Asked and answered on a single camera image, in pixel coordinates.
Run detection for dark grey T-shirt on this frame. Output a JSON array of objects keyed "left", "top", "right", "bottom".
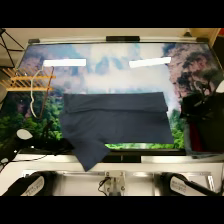
[{"left": 59, "top": 92, "right": 175, "bottom": 173}]

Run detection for brown clothes hanger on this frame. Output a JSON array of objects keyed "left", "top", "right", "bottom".
[
  {"left": 2, "top": 66, "right": 57, "bottom": 82},
  {"left": 5, "top": 83, "right": 54, "bottom": 93}
]

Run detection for black garment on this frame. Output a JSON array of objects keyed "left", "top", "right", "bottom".
[{"left": 179, "top": 92, "right": 224, "bottom": 154}]

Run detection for silver frame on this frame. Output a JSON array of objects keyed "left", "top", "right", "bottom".
[{"left": 0, "top": 150, "right": 224, "bottom": 197}]

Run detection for black cable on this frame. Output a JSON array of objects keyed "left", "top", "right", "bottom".
[
  {"left": 97, "top": 176, "right": 113, "bottom": 196},
  {"left": 12, "top": 151, "right": 63, "bottom": 164}
]

